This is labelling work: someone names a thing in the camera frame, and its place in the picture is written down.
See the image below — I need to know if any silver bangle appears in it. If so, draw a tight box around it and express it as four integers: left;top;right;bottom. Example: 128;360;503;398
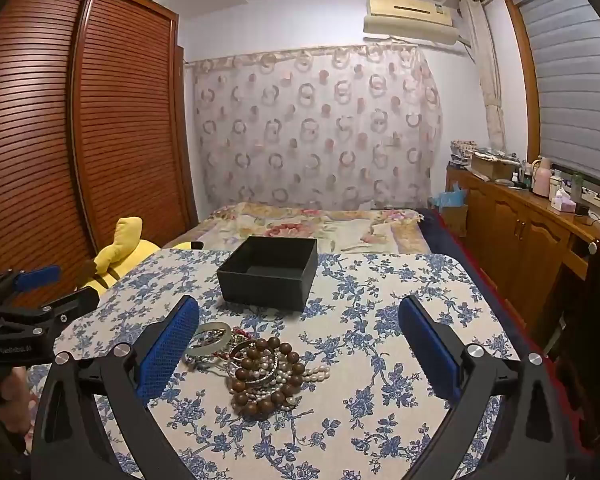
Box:
228;341;282;387

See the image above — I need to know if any blue plastic bag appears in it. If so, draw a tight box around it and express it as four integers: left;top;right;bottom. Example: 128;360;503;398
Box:
430;182;469;209

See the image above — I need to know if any black square box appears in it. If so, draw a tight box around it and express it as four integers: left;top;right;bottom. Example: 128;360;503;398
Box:
216;236;319;312

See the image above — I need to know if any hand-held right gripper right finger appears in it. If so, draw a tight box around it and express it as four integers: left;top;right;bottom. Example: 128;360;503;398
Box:
397;295;581;480

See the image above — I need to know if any blue floral tablecloth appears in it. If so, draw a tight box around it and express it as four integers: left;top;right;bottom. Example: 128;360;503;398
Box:
25;249;521;480

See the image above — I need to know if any yellow plush toy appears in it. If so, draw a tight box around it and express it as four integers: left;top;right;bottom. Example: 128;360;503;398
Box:
77;216;205;297

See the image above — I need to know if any pink thermos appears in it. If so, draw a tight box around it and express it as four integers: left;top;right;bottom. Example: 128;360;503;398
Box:
532;157;554;198

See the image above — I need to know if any wooden cabinet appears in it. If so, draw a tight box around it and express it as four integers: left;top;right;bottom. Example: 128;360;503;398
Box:
445;162;600;341

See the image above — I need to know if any grey window blind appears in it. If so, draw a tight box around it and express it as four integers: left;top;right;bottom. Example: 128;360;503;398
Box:
517;0;600;186

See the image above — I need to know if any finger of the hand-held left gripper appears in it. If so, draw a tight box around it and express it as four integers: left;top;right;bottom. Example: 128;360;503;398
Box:
30;288;101;322
0;266;62;293

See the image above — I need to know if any open cardboard box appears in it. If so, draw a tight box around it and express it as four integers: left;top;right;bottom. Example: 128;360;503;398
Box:
470;152;521;182

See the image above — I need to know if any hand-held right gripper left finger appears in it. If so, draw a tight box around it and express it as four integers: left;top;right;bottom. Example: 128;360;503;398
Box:
30;294;203;480

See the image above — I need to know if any pink tissue box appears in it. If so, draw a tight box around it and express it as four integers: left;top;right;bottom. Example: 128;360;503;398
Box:
551;190;576;215

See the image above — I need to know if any brown wooden bead bracelet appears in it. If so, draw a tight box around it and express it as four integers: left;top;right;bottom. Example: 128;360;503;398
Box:
228;336;306;417

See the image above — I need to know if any dark blue blanket red trim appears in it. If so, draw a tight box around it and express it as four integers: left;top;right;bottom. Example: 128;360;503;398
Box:
420;207;548;361

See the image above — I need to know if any cream air conditioner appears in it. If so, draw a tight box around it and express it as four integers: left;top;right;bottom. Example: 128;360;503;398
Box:
362;0;459;46

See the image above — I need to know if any person's left hand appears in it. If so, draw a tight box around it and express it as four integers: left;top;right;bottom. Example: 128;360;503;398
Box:
0;366;32;433

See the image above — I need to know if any white pearl necklace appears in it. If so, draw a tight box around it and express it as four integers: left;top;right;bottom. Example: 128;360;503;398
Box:
230;352;332;413

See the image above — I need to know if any wooden louvered wardrobe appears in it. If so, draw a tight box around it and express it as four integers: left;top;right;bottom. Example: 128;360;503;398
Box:
0;0;199;291

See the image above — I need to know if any beige window curtain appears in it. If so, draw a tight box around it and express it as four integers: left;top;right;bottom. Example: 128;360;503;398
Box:
459;0;508;153

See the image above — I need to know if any circle print curtain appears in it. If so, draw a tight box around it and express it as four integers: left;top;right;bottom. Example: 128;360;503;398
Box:
187;42;443;211

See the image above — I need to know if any floral bed blanket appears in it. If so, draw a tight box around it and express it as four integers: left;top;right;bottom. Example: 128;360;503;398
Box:
162;202;433;256

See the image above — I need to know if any wooden window frame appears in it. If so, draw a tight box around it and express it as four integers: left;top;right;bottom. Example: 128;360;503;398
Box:
500;0;543;163

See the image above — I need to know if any jade bangle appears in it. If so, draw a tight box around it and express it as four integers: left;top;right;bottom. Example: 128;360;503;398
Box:
182;321;233;359

